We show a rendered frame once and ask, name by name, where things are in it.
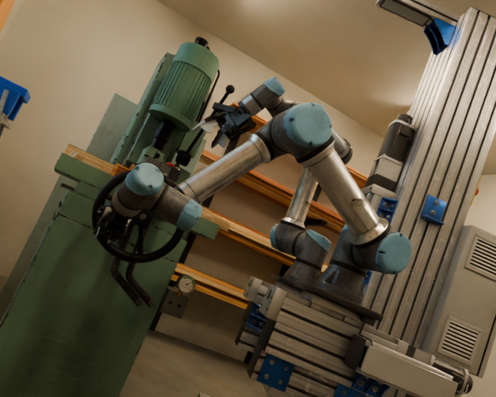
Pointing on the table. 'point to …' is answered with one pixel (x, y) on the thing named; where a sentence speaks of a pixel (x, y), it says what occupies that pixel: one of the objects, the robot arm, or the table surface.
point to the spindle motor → (185, 86)
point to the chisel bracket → (150, 154)
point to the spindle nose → (162, 135)
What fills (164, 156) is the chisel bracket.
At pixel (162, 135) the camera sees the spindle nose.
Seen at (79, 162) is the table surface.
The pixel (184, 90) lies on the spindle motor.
